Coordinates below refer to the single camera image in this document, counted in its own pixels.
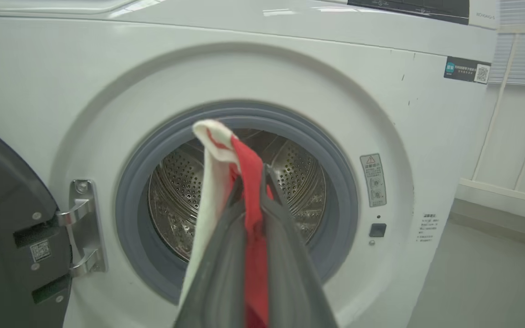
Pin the grey rubber door gasket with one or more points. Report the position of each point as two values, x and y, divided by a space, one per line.
340 205

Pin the red and white cloth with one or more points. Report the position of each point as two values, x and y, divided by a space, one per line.
253 182

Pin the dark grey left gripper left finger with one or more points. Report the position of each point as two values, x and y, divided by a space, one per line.
219 278

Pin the black control panel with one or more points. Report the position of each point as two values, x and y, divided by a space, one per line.
417 8

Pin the perforated steel drum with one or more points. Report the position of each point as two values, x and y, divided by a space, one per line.
176 191

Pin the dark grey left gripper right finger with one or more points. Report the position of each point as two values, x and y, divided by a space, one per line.
290 273

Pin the chrome door hinge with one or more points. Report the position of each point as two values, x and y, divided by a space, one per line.
84 228

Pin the grey warning label sticker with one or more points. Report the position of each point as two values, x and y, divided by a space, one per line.
373 180

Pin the white front-load washing machine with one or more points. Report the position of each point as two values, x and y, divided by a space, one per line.
244 68

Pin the dark grey washing machine door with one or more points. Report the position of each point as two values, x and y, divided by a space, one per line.
7 218

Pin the black door latch socket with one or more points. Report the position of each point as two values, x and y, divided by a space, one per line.
378 230

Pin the black qr code sticker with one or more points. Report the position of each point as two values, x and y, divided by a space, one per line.
466 69

